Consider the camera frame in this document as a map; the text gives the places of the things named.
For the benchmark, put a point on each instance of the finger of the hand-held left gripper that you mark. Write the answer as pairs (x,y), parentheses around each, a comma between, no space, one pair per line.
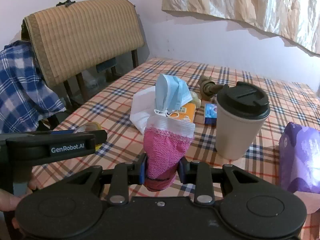
(102,138)

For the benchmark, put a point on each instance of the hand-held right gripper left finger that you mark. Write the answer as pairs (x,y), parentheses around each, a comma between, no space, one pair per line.
(143,170)

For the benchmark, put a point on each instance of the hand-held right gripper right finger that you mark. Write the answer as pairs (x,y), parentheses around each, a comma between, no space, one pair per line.
(182,171)

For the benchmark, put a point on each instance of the orange tissue packet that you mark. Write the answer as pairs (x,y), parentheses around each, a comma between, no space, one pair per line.
(187,112)

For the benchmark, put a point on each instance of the yellowish rubber glove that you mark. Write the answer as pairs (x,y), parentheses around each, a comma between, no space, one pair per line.
(196,101)

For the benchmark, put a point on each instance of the person's left hand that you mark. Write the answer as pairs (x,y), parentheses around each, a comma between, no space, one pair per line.
(8,201)

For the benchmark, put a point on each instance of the yellow tape roll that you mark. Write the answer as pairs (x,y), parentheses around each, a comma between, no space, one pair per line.
(91,126)

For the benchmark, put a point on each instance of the wooden chair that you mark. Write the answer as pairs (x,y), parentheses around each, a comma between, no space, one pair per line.
(81,85)

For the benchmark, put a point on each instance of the beige cup with black lid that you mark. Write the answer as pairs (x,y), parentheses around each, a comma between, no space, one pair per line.
(235,135)

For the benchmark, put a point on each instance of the blue tissue packet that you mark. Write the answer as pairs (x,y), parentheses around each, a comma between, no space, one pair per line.
(210,112)

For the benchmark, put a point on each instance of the blue plaid shirt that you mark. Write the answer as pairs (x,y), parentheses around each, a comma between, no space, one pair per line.
(20,85)

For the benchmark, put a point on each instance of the blue face mask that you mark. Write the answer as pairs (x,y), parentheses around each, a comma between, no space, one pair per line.
(167,87)

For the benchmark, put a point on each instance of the woven straw mat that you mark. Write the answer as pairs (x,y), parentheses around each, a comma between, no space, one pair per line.
(82,37)

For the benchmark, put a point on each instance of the purple tissue packet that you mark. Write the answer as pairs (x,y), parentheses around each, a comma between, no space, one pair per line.
(300,160)

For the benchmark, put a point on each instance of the black clip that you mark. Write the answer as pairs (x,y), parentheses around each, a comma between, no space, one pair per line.
(65,3)

